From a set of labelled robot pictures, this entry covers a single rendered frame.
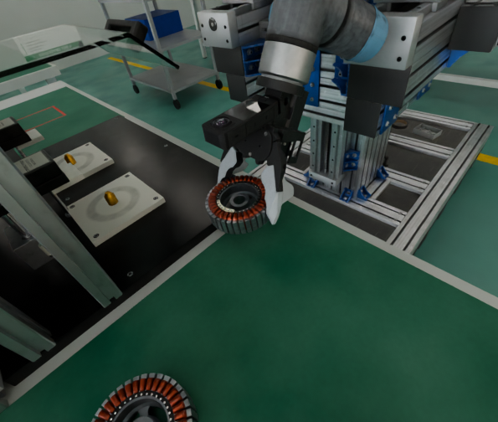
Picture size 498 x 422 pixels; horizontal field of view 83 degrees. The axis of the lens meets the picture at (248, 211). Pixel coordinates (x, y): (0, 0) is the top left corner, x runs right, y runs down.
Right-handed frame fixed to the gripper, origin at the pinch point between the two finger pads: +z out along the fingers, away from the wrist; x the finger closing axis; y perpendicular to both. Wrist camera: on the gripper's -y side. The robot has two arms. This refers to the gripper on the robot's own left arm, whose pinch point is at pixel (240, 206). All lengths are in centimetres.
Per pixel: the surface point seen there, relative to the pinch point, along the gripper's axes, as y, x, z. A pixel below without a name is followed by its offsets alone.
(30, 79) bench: 9, 181, 7
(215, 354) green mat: -12.8, -12.8, 13.5
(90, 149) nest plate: -5, 51, 7
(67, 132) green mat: -3, 78, 9
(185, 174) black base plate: 3.5, 20.9, 2.6
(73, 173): -18.2, 22.6, 2.0
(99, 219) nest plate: -14.3, 21.4, 11.1
